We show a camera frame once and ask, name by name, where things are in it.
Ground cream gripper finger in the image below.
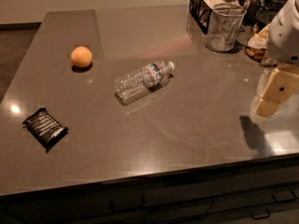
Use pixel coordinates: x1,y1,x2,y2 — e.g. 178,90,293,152
256,67,273,97
252,97,280,118

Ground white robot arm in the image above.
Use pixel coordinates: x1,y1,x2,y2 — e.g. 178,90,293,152
252,0,299,118

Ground clear plastic water bottle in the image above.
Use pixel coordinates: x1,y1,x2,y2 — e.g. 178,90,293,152
114,61,175,105

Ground orange fruit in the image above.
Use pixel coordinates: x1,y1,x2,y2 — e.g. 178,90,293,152
70,47,93,68

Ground black snack packet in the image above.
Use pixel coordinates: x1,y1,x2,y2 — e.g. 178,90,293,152
22,107,68,152

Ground wire mesh cup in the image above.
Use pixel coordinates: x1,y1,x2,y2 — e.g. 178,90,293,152
206,3,247,52

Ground black wire napkin basket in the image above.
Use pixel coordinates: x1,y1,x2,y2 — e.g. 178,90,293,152
189,0,249,34

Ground black drawer handle upper right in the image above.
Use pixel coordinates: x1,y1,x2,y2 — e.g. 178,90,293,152
272,190,296,203

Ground black drawer handle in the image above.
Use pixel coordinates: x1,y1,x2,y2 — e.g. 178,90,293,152
110,195,145,213
272,190,296,203
249,209,270,220

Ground black drawer handle lower right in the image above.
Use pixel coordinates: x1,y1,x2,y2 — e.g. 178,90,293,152
249,209,270,220

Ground black drawer handle left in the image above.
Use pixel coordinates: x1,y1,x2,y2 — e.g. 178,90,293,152
110,195,145,213

